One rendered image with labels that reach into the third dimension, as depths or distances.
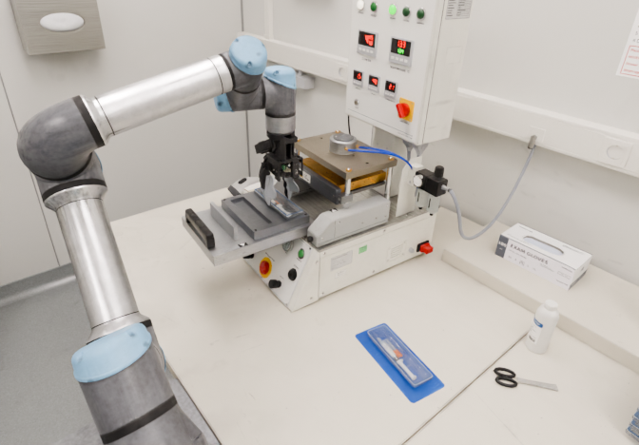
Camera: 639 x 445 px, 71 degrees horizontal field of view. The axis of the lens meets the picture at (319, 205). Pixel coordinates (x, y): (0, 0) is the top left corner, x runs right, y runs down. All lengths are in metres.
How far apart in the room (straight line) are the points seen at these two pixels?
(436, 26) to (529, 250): 0.70
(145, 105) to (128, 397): 0.49
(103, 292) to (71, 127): 0.30
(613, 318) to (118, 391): 1.18
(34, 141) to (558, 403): 1.17
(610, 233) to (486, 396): 0.69
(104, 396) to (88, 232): 0.32
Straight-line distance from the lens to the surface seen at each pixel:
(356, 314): 1.25
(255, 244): 1.13
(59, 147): 0.88
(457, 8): 1.24
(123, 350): 0.76
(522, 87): 1.59
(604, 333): 1.37
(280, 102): 1.08
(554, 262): 1.44
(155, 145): 2.66
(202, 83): 0.91
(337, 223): 1.17
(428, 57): 1.20
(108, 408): 0.77
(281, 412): 1.05
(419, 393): 1.11
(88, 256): 0.93
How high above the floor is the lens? 1.60
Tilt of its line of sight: 29 degrees down
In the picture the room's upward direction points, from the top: 2 degrees clockwise
